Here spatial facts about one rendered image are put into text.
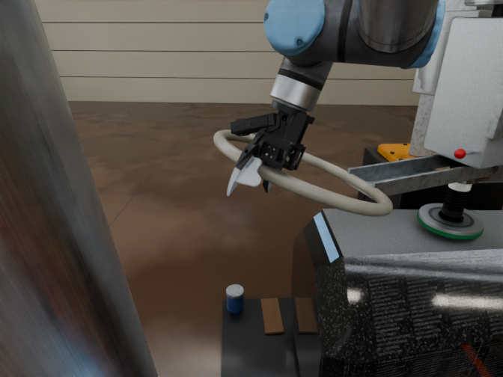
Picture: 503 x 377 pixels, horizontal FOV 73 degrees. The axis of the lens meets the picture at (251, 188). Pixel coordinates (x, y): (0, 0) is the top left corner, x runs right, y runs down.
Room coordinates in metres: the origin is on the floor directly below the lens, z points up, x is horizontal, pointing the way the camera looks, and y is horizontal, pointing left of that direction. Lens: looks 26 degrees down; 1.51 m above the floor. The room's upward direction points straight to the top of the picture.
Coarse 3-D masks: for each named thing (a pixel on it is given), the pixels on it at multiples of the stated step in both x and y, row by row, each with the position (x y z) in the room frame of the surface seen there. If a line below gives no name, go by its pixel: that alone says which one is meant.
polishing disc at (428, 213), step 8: (424, 208) 1.16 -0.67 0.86; (432, 208) 1.16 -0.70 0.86; (440, 208) 1.16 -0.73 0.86; (424, 216) 1.10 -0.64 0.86; (432, 216) 1.10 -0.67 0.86; (464, 216) 1.10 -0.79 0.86; (472, 216) 1.10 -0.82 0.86; (432, 224) 1.04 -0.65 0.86; (440, 224) 1.04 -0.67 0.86; (448, 224) 1.04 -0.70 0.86; (456, 224) 1.04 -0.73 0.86; (464, 224) 1.04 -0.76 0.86; (472, 224) 1.04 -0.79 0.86; (480, 224) 1.04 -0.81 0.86; (448, 232) 1.00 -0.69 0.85; (456, 232) 1.00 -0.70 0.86; (464, 232) 0.99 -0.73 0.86; (472, 232) 0.99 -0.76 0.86; (480, 232) 1.01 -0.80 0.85
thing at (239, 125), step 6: (264, 114) 0.67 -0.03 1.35; (270, 114) 0.66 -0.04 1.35; (240, 120) 0.70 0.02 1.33; (246, 120) 0.69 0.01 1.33; (252, 120) 0.68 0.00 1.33; (258, 120) 0.67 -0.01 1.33; (264, 120) 0.66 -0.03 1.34; (270, 120) 0.66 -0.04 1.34; (234, 126) 0.70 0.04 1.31; (240, 126) 0.69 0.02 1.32; (246, 126) 0.68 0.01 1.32; (252, 126) 0.67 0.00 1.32; (258, 126) 0.67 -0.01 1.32; (264, 126) 0.66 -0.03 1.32; (234, 132) 0.70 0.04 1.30; (240, 132) 0.70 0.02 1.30; (246, 132) 0.70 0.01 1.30; (252, 132) 0.71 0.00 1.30
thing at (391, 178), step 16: (400, 160) 1.05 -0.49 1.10; (416, 160) 1.07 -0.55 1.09; (432, 160) 1.10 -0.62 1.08; (448, 160) 1.13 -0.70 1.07; (368, 176) 0.99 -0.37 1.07; (384, 176) 1.02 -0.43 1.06; (400, 176) 1.02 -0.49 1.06; (416, 176) 0.92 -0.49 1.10; (432, 176) 0.95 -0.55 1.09; (448, 176) 0.98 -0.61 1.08; (464, 176) 1.01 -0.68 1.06; (480, 176) 1.04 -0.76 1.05; (384, 192) 0.88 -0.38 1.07; (400, 192) 0.90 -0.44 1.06
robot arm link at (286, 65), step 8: (288, 64) 0.65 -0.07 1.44; (320, 64) 0.63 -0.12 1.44; (328, 64) 0.65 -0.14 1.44; (280, 72) 0.66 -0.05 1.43; (288, 72) 0.64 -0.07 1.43; (296, 72) 0.64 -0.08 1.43; (304, 72) 0.63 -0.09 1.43; (312, 72) 0.63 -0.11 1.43; (320, 72) 0.64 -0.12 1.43; (328, 72) 0.66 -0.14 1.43; (304, 80) 0.63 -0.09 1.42; (312, 80) 0.63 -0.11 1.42; (320, 80) 0.64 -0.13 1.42; (320, 88) 0.65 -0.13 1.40
